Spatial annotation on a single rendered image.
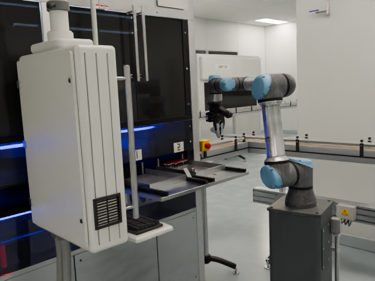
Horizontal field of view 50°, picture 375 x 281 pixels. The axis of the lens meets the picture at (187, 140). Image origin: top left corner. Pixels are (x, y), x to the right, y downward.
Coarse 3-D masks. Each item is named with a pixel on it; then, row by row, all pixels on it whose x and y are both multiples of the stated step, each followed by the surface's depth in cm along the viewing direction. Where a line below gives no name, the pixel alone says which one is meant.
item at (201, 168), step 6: (192, 162) 262; (198, 162) 259; (204, 162) 255; (156, 168) 248; (162, 168) 244; (168, 168) 241; (180, 168) 254; (198, 168) 251; (204, 168) 250; (210, 168) 234; (216, 168) 238; (222, 168) 242; (192, 174) 228; (198, 174) 227; (204, 174) 231; (210, 174) 235
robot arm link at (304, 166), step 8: (296, 160) 192; (304, 160) 191; (296, 168) 190; (304, 168) 191; (312, 168) 195; (304, 176) 191; (312, 176) 195; (296, 184) 192; (304, 184) 192; (312, 184) 195
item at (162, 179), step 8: (144, 176) 236; (152, 176) 235; (160, 176) 234; (168, 176) 230; (176, 176) 225; (184, 176) 219; (144, 184) 204; (152, 184) 203; (160, 184) 207; (168, 184) 211
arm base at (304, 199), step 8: (288, 192) 198; (296, 192) 194; (304, 192) 193; (312, 192) 195; (288, 200) 198; (296, 200) 193; (304, 200) 192; (312, 200) 193; (296, 208) 193; (304, 208) 192
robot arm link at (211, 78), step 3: (210, 75) 231; (213, 75) 230; (216, 75) 230; (219, 75) 231; (210, 78) 231; (213, 78) 230; (216, 78) 230; (210, 81) 231; (213, 81) 229; (210, 84) 231; (213, 84) 228; (210, 87) 232; (213, 87) 229; (210, 90) 232; (213, 90) 231; (216, 90) 230; (210, 93) 232; (213, 93) 231; (216, 93) 231; (219, 93) 232
